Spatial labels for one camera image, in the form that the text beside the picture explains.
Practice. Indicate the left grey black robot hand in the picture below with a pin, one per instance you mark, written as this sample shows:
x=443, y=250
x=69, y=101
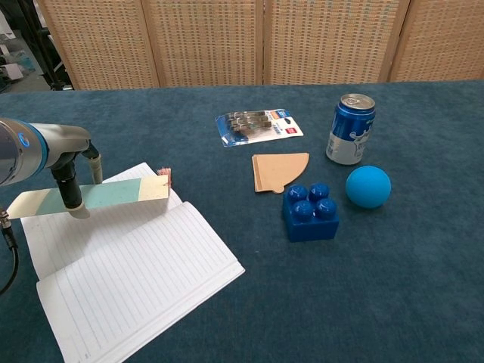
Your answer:
x=64, y=141

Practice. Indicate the teal cream bookmark with tassel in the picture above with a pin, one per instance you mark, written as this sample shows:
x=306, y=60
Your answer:
x=113, y=193

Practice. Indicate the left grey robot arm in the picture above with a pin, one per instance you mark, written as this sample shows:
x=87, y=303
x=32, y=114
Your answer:
x=15, y=151

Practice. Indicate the white box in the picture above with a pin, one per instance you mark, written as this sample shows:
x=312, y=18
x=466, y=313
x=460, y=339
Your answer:
x=11, y=72

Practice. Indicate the black tripod stand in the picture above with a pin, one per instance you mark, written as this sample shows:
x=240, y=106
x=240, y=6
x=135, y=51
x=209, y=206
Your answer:
x=41, y=45

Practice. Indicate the open lined white notebook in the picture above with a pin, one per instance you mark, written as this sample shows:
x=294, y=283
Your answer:
x=128, y=264

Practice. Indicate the binder clips blister pack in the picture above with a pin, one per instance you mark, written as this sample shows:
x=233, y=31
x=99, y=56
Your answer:
x=257, y=128

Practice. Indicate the wicker folding screen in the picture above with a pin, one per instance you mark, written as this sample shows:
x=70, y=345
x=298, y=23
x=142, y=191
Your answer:
x=242, y=41

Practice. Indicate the brown fan-shaped paper filter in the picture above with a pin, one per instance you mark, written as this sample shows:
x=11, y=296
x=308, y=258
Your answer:
x=280, y=170

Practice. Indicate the blue four-stud building block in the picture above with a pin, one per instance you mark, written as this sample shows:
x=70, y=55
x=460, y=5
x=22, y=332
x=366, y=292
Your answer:
x=310, y=223

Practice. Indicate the blue white drink can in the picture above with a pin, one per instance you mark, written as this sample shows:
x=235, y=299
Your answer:
x=349, y=132

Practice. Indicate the blue rubber ball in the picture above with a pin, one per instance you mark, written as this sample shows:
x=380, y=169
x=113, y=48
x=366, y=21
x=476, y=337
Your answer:
x=368, y=187

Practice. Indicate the dark teal table cover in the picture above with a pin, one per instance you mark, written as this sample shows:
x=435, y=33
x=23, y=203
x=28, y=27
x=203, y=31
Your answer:
x=340, y=295

